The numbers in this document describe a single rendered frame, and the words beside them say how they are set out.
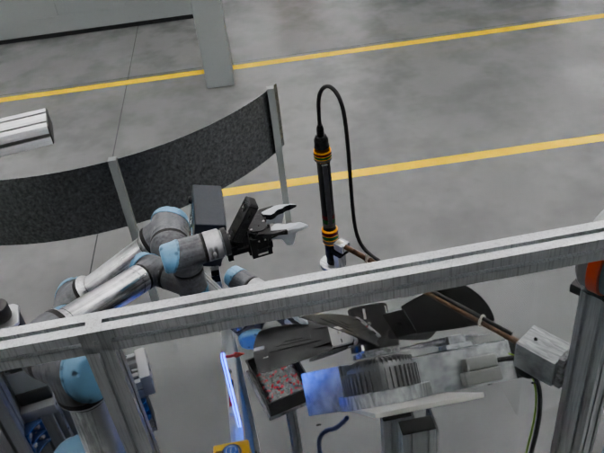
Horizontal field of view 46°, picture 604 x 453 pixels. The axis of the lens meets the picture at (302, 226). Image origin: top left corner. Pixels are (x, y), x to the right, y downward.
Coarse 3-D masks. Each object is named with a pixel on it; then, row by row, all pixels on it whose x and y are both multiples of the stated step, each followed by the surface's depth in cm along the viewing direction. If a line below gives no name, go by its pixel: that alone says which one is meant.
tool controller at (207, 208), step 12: (192, 192) 265; (204, 192) 265; (216, 192) 266; (192, 204) 260; (204, 204) 259; (216, 204) 260; (192, 216) 258; (204, 216) 253; (216, 216) 254; (192, 228) 256; (204, 228) 250; (204, 264) 259; (216, 264) 260
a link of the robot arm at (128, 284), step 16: (144, 256) 184; (128, 272) 177; (144, 272) 179; (160, 272) 180; (96, 288) 170; (112, 288) 171; (128, 288) 174; (144, 288) 178; (80, 304) 164; (96, 304) 166; (112, 304) 169; (48, 320) 155
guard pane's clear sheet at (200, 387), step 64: (320, 320) 103; (384, 320) 105; (448, 320) 108; (512, 320) 110; (576, 320) 112; (0, 384) 101; (64, 384) 103; (192, 384) 107; (256, 384) 109; (320, 384) 112; (384, 384) 114; (448, 384) 117; (512, 384) 119; (576, 384) 122; (0, 448) 109; (64, 448) 111; (192, 448) 116; (256, 448) 119; (320, 448) 121; (384, 448) 124; (448, 448) 127; (512, 448) 131; (576, 448) 134
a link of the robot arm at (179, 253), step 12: (180, 240) 172; (192, 240) 172; (168, 252) 170; (180, 252) 170; (192, 252) 171; (204, 252) 171; (168, 264) 170; (180, 264) 171; (192, 264) 172; (180, 276) 174
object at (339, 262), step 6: (342, 240) 186; (336, 246) 185; (342, 246) 184; (336, 252) 186; (342, 252) 184; (348, 252) 187; (324, 258) 194; (336, 258) 188; (342, 258) 189; (324, 264) 192; (336, 264) 189; (342, 264) 190; (324, 270) 191
